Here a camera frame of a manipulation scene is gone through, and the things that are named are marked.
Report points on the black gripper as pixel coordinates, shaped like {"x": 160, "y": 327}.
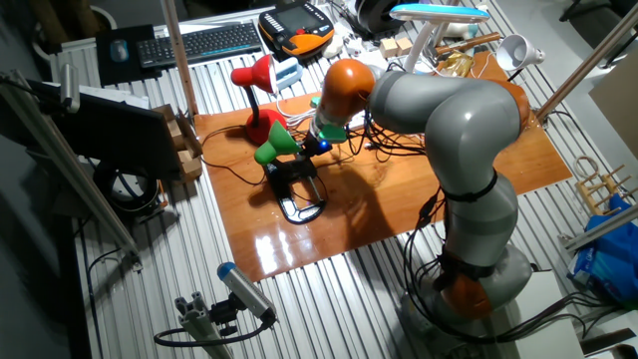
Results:
{"x": 319, "y": 145}

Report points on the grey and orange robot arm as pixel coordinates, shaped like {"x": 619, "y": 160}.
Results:
{"x": 463, "y": 124}

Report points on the green clamp desk lamp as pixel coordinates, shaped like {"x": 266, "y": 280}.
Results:
{"x": 276, "y": 144}

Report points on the red desk lamp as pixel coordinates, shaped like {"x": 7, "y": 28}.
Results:
{"x": 264, "y": 127}

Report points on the white power adapter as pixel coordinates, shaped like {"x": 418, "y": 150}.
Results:
{"x": 355, "y": 46}

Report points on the white and blue LED lamp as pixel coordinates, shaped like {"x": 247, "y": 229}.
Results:
{"x": 438, "y": 12}

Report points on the white shade desk lamp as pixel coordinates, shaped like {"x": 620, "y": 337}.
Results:
{"x": 516, "y": 52}

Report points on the white rounded object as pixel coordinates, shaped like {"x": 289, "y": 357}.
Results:
{"x": 333, "y": 46}

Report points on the brown cardboard box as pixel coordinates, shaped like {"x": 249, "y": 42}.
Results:
{"x": 187, "y": 164}

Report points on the small wooden block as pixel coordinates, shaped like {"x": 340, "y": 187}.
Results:
{"x": 405, "y": 46}
{"x": 389, "y": 49}

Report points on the robot teach pendant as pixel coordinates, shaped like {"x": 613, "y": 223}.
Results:
{"x": 294, "y": 20}

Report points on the black keyboard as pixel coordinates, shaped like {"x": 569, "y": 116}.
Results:
{"x": 199, "y": 44}

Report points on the black round device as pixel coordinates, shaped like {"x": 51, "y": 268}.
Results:
{"x": 374, "y": 15}

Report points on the gold foil bag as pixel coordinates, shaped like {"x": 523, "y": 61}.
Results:
{"x": 458, "y": 62}

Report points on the black monitor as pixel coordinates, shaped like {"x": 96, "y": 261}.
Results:
{"x": 124, "y": 134}

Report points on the grey computer mouse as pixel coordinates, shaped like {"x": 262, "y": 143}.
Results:
{"x": 119, "y": 50}

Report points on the black mouse pad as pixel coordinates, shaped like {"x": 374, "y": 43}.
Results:
{"x": 107, "y": 75}

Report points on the slanted aluminium profile bar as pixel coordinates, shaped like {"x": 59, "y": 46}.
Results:
{"x": 75, "y": 170}

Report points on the wooden rack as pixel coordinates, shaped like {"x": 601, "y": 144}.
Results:
{"x": 598, "y": 192}

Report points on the beige cardboard panel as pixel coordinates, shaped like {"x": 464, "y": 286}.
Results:
{"x": 618, "y": 100}

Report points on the blue plastic bag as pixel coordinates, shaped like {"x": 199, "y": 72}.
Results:
{"x": 613, "y": 259}

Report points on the silver camera with blue end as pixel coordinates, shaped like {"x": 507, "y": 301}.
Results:
{"x": 246, "y": 291}

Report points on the short aluminium camera stand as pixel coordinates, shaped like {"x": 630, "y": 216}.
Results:
{"x": 199, "y": 324}

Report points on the silver camera on bar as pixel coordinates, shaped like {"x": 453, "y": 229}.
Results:
{"x": 70, "y": 87}

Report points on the slanted aluminium post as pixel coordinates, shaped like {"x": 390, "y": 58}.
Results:
{"x": 588, "y": 65}

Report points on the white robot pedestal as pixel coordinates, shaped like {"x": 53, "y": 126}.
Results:
{"x": 548, "y": 339}

